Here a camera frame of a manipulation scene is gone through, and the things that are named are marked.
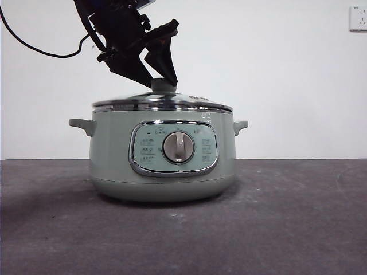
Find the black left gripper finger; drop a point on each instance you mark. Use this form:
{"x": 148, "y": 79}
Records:
{"x": 129, "y": 66}
{"x": 162, "y": 60}

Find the glass lid with green knob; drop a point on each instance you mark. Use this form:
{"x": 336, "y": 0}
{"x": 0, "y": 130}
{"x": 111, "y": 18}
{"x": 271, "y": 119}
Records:
{"x": 162, "y": 85}

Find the sage green electric cooking pot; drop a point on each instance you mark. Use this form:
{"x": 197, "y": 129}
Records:
{"x": 114, "y": 149}

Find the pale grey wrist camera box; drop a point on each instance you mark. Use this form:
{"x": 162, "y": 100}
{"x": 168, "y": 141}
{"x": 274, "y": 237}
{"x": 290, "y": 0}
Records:
{"x": 144, "y": 3}

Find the white wall socket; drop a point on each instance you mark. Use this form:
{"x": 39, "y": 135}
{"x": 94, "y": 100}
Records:
{"x": 359, "y": 18}

